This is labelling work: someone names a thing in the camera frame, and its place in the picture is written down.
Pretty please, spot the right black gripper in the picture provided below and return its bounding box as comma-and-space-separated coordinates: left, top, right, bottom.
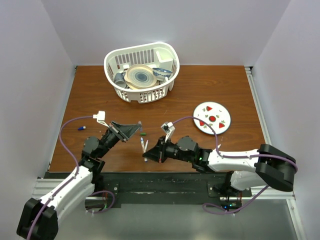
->
143, 135, 193, 164

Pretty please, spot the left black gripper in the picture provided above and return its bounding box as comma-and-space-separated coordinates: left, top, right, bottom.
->
96, 120, 141, 159

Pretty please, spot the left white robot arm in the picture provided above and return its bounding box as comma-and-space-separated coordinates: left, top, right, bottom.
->
16, 121, 141, 240

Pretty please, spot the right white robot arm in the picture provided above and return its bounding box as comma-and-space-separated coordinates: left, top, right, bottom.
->
143, 136, 298, 197

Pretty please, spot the white thin pen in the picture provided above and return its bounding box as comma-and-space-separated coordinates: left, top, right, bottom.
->
144, 140, 149, 152

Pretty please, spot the blue pen cap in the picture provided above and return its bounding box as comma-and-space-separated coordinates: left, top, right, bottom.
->
77, 126, 86, 131

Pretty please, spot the grey-white mug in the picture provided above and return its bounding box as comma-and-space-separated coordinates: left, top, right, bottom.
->
114, 72, 127, 88

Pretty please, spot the beige blue-centred plate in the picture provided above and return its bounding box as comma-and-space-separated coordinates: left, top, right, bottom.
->
124, 64, 158, 89

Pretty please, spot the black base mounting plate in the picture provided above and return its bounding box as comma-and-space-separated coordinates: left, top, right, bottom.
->
94, 172, 255, 208

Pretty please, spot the white plastic dish basket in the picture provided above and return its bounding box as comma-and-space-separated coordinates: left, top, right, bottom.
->
103, 41, 180, 104

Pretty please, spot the blue patterned white bowl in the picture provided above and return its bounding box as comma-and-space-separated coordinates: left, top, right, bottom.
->
152, 67, 173, 82

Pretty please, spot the watermelon pattern round plate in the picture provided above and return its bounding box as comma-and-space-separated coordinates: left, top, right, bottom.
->
193, 101, 231, 135

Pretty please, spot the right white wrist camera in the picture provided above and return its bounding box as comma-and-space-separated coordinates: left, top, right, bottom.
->
161, 122, 176, 142

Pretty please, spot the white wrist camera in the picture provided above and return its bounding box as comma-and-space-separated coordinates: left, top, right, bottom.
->
92, 110, 110, 128
161, 122, 176, 142

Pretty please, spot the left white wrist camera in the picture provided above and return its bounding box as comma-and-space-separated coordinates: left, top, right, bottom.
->
92, 110, 110, 128

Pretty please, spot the aluminium frame rail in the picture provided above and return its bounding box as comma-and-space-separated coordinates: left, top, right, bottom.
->
244, 66, 307, 240

